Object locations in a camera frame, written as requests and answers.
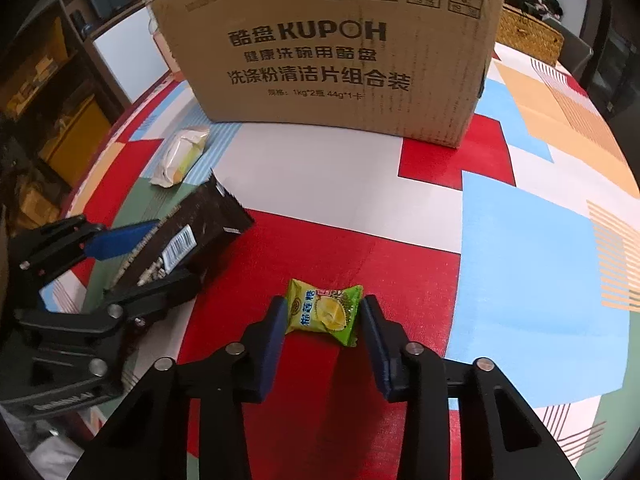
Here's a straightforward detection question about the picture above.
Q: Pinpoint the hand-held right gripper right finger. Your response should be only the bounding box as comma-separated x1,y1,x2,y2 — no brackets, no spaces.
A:
359,294,583,480

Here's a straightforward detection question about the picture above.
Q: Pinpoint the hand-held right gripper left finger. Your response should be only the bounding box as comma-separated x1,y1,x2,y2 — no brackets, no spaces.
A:
65,295,288,480

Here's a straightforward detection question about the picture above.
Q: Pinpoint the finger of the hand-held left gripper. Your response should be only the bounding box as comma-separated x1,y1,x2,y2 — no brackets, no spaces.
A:
102,266,208,335
10,214,162,282

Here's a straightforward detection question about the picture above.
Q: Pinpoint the green candy packet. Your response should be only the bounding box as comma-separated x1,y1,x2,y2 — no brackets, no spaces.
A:
284,279,365,348

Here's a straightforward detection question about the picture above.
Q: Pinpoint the dark chocolate bar packet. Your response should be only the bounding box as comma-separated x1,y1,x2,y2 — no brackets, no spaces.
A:
107,170,256,291

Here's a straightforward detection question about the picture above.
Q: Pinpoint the brown cardboard box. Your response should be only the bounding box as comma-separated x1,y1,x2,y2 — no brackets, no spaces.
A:
151,0,511,149

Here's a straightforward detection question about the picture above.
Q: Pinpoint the white patterned cloth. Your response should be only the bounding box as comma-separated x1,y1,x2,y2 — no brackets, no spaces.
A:
0,405,101,480

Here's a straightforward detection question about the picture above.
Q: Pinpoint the white yellow snack packet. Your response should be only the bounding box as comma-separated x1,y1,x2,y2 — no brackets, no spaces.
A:
149,126,211,188

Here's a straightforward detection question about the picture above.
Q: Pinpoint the wooden shelf cabinet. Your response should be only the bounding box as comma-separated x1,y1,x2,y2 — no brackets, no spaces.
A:
0,10,127,241

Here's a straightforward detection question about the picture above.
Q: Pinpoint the white lower cabinet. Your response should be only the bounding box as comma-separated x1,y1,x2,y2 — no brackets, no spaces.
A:
89,5,168,107

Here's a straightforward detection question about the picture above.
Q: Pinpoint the pink drink bottle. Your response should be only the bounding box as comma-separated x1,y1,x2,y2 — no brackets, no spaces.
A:
140,0,190,85

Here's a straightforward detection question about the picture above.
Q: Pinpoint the woven wicker basket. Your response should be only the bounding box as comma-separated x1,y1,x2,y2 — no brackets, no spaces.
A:
495,2,565,67

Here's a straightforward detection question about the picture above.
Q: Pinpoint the dark grey dining chair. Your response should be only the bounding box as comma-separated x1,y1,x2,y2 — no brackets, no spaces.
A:
542,15,596,80

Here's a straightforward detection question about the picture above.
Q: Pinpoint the dark bag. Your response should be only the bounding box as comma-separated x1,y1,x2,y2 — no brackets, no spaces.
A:
520,0,564,17

